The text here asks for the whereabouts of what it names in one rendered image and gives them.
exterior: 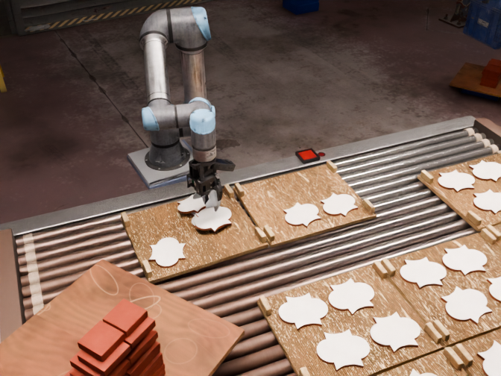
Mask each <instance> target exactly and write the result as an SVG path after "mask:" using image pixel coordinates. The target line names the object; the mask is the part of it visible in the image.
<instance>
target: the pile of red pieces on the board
mask: <svg viewBox="0 0 501 376"><path fill-rule="evenodd" d="M155 326H156V324H155V320H154V319H152V318H150V317H149V316H148V311H147V310H145V309H143V308H141V307H139V306H137V305H135V304H133V303H131V302H130V301H128V300H126V299H124V298H123V299H122V300H121V301H120V302H119V303H118V304H117V305H116V306H115V307H114V308H113V309H112V310H111V311H110V312H109V313H108V314H107V315H106V316H105V317H104V318H103V321H101V320H100V321H99V322H98V323H97V324H96V325H95V326H94V327H93V328H92V329H91V330H90V331H88V332H87V333H86V334H85V335H84V336H83V337H82V338H81V339H80V340H79V341H78V347H79V348H80V349H81V350H80V351H79V352H78V353H77V354H76V355H75V356H74V357H73V358H72V359H71V360H70V364H71V366H72V367H73V368H72V369H71V370H70V371H69V372H67V373H66V374H65V375H64V376H164V375H165V374H166V371H165V363H163V353H161V352H160V343H159V342H158V341H156V339H157V338H158V333H157V331H155V330H153V328H154V327H155Z"/></svg>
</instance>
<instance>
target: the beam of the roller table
mask: <svg viewBox="0 0 501 376"><path fill-rule="evenodd" d="M474 121H475V118H474V117H472V116H465V117H461V118H457V119H451V120H448V121H445V122H439V123H435V124H431V125H426V126H422V127H419V128H413V129H409V130H406V131H400V132H397V133H393V134H387V135H384V136H380V137H374V138H370V139H367V140H361V141H358V142H352V143H348V144H345V145H339V146H336V147H332V148H326V149H322V150H319V151H316V153H317V154H318V153H319V152H323V153H325V156H323V157H321V156H320V157H321V158H320V160H319V161H315V162H311V163H306V164H303V163H302V162H301V161H300V160H299V159H298V157H297V156H293V157H287V158H284V159H280V160H275V161H271V162H267V163H261V164H258V165H255V166H249V167H245V168H241V169H236V170H233V172H222V173H219V174H218V176H219V177H220V182H221V186H222V188H224V185H225V184H229V186H230V187H231V186H234V185H235V184H236V183H239V184H243V183H246V182H250V181H255V180H259V179H262V178H268V177H271V176H275V175H280V174H283V173H287V172H293V171H296V170H299V169H305V168H309V167H312V166H317V165H321V164H324V163H327V161H328V160H330V161H331V162H333V161H337V160H342V159H346V158H349V157H355V156H358V155H361V154H367V153H371V152H374V151H379V150H383V149H387V148H392V147H395V146H399V145H405V144H408V143H411V142H417V141H421V140H426V139H429V138H433V137H439V136H442V135H445V134H451V133H454V132H458V131H463V130H464V129H467V128H473V124H474ZM195 193H196V190H195V189H194V188H193V187H189V188H187V181H184V182H180V183H177V184H171V185H168V186H164V187H158V188H155V189H149V190H146V191H141V192H136V193H132V194H129V195H123V196H119V197H116V198H110V199H107V200H103V201H97V202H93V203H90V204H84V205H81V206H77V207H71V208H68V209H64V210H58V211H55V212H51V213H46V214H42V215H38V216H32V217H29V218H26V219H20V220H16V221H12V222H7V223H3V224H0V231H2V230H6V229H9V228H11V229H12V232H13V235H14V238H15V240H16V238H17V237H20V236H23V235H25V234H30V233H32V234H35V233H38V232H41V231H47V230H51V229H54V228H59V227H63V226H67V225H72V224H75V223H79V222H85V221H88V220H91V219H97V218H101V217H104V216H109V215H113V214H116V213H121V212H124V211H129V210H134V209H138V208H141V207H147V206H150V205H153V204H159V203H163V202H166V201H171V200H175V199H179V198H184V197H187V196H191V195H194V194H195Z"/></svg>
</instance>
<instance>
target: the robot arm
mask: <svg viewBox="0 0 501 376"><path fill-rule="evenodd" d="M209 40H211V34H210V30H209V23H208V19H207V13H206V10H205V9H204V8H203V7H183V8H172V9H162V10H158V11H156V12H154V13H152V14H151V15H150V16H149V17H148V18H147V19H146V21H145V23H144V25H143V26H142V29H141V31H140V35H139V44H140V47H141V49H142V50H143V52H144V62H145V80H146V90H147V100H148V106H147V107H144V108H142V123H143V127H144V129H145V130H147V131H150V136H151V148H150V151H149V160H150V162H151V163H152V164H153V165H155V166H158V167H163V168H166V167H173V166H176V165H178V164H180V163H182V162H183V161H184V160H185V157H186V153H185V150H184V148H183V146H182V144H181V142H180V137H192V156H193V160H190V161H189V174H187V175H186V178H187V188H189V187H193V188H194V189H195V190H196V193H195V194H194V195H193V199H197V198H202V199H203V201H204V204H205V205H206V208H210V207H214V209H215V212H216V211H217V210H218V208H219V206H220V203H221V199H222V193H223V191H222V186H221V182H220V177H219V176H218V173H217V172H216V170H221V171H228V172H233V170H234V169H235V166H236V165H235V164H234V163H233V162H232V161H231V160H227V159H226V160H224V159H217V158H216V142H215V108H214V106H212V105H211V104H210V102H209V101H208V100H207V90H206V78H205V65H204V49H205V48H206V47H207V41H209ZM168 43H175V45H176V48H177V49H179V50H180V56H181V65H182V73H183V88H184V96H185V101H184V103H182V104H176V105H173V104H171V96H170V89H169V82H168V67H167V60H166V49H167V47H168ZM188 178H191V179H192V182H191V183H190V184H189V179H188ZM213 187H214V189H213Z"/></svg>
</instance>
